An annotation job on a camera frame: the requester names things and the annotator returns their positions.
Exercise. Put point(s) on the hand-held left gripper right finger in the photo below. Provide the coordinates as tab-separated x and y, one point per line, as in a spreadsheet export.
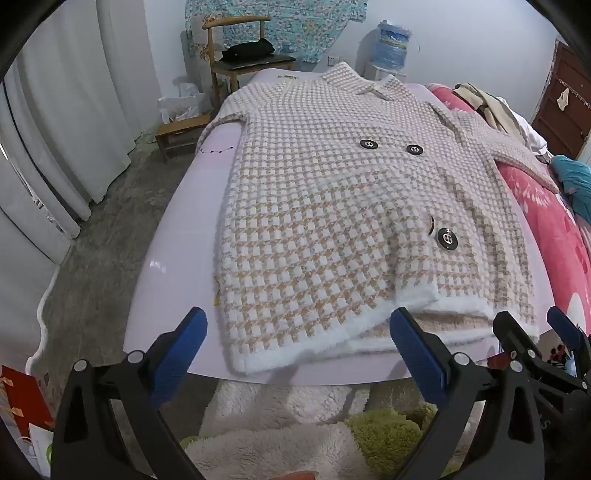
418	355

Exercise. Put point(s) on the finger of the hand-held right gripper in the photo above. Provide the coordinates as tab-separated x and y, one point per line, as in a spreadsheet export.
511	333
565	326

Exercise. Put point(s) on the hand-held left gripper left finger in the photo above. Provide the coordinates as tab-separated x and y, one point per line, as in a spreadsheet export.
178	355

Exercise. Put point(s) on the beige white houndstooth coat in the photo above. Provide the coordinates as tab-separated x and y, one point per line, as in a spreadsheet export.
323	207

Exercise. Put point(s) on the beige clothes pile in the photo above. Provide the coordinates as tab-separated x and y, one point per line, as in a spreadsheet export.
489	106

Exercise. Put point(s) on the pink floral blanket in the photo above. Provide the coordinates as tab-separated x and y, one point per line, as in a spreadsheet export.
545	221

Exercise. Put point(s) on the fluffy white green rug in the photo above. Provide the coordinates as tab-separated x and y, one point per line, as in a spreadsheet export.
277	443

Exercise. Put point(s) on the red box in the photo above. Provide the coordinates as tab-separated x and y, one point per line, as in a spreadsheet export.
23	392

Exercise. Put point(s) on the white cloth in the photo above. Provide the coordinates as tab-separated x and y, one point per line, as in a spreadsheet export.
531	136

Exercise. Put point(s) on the brown wooden door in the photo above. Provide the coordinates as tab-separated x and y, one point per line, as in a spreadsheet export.
563	129

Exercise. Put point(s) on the pale door hanging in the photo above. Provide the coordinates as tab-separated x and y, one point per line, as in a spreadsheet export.
562	99

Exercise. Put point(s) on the small wooden stool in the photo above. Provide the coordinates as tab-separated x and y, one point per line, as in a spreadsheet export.
184	127

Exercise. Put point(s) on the white plastic bag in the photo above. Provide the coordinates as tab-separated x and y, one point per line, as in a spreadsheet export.
184	104

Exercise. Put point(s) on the white curtain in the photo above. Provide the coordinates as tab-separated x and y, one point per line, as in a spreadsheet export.
69	115

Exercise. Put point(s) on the wooden chair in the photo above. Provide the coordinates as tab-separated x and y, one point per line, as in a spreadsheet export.
258	68

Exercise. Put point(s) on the blue water bottle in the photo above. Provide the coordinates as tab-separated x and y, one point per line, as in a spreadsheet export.
390	46

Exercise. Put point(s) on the teal floral wall cloth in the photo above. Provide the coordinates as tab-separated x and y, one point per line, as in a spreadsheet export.
300	23

